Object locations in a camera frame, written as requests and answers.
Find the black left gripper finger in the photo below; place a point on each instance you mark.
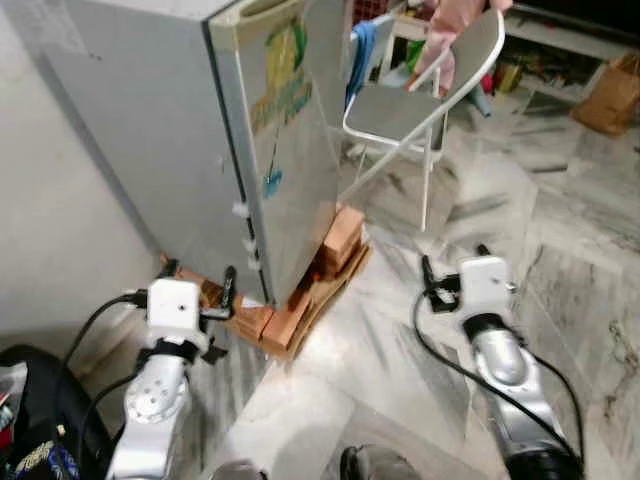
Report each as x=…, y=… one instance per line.
x=172, y=270
x=229, y=288

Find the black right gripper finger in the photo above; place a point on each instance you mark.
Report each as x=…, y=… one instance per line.
x=484, y=251
x=429, y=272

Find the silver fridge cabinet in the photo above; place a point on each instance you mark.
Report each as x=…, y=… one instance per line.
x=150, y=120

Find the red brick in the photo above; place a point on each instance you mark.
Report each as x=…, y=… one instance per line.
x=248, y=320
x=345, y=238
x=290, y=322

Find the brown cardboard sheet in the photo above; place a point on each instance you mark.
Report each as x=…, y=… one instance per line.
x=335, y=290

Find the black bag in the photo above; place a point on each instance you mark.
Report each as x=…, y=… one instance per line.
x=40, y=400

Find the brown paper bag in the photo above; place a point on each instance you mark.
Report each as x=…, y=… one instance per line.
x=612, y=100

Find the pink cloth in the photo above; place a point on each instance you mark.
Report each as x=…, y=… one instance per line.
x=445, y=30

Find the blue cloth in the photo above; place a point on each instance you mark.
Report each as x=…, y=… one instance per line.
x=362, y=55

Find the white storage shelf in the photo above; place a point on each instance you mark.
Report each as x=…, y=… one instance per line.
x=570, y=38

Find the red plastic crate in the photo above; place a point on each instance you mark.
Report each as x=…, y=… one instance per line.
x=370, y=8

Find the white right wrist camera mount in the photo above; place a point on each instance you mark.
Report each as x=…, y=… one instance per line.
x=485, y=285

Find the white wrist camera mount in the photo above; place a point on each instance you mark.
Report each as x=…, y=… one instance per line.
x=485, y=285
x=172, y=310

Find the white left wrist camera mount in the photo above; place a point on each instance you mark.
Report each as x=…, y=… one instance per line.
x=172, y=310

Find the grey folding chair white frame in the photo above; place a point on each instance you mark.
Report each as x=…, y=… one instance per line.
x=390, y=108

